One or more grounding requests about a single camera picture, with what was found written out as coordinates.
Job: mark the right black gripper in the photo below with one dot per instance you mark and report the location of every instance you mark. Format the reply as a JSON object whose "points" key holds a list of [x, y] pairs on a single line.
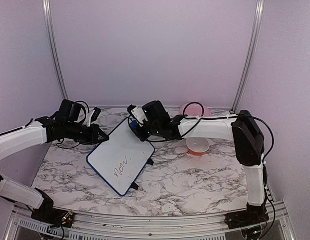
{"points": [[141, 136]]}

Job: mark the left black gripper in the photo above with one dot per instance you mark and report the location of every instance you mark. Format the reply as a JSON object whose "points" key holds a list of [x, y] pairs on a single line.
{"points": [[93, 138]]}

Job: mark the small blue-framed whiteboard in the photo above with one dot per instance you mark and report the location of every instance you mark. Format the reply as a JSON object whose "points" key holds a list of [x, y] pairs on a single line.
{"points": [[120, 160]]}

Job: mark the blue whiteboard eraser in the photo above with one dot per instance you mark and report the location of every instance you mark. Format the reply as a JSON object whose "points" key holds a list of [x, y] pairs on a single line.
{"points": [[133, 124]]}

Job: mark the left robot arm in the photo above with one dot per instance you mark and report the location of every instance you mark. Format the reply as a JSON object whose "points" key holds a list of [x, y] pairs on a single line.
{"points": [[72, 122]]}

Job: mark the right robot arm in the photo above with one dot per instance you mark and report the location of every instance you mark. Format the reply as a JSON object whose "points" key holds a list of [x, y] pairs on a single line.
{"points": [[242, 129]]}

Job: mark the pink plate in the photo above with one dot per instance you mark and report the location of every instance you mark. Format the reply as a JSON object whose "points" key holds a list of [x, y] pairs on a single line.
{"points": [[195, 110]]}

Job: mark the orange and white bowl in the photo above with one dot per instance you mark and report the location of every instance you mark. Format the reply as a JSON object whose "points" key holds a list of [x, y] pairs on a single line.
{"points": [[198, 146]]}

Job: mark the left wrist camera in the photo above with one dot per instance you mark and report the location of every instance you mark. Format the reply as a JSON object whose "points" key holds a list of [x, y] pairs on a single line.
{"points": [[92, 117]]}

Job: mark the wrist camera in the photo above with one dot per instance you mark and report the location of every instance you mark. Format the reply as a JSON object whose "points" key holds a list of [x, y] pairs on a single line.
{"points": [[92, 117], [138, 114]]}

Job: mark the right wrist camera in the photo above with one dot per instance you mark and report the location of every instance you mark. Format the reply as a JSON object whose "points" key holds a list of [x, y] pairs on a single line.
{"points": [[138, 114]]}

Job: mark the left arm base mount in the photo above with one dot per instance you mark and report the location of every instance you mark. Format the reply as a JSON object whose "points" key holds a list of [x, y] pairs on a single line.
{"points": [[56, 217]]}

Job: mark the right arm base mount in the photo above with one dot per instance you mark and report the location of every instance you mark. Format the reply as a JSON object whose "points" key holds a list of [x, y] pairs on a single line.
{"points": [[245, 218]]}

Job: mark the front aluminium rail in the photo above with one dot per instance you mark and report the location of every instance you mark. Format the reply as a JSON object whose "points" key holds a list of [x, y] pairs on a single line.
{"points": [[94, 226]]}

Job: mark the left aluminium frame post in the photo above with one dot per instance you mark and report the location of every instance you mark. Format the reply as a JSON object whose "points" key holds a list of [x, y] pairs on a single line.
{"points": [[53, 48]]}

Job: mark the aluminium frame post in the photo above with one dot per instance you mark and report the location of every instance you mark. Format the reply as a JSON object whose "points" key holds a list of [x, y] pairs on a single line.
{"points": [[53, 48], [255, 33]]}

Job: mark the right aluminium frame post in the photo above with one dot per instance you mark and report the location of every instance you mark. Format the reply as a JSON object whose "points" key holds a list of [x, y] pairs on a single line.
{"points": [[255, 33]]}

